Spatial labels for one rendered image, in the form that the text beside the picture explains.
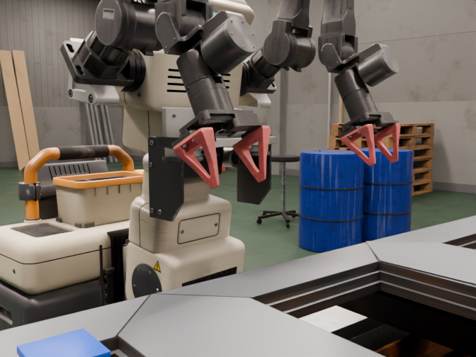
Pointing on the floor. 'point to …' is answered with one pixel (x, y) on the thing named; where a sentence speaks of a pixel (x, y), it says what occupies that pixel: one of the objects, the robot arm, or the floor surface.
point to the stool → (281, 190)
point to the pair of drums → (353, 197)
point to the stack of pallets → (408, 139)
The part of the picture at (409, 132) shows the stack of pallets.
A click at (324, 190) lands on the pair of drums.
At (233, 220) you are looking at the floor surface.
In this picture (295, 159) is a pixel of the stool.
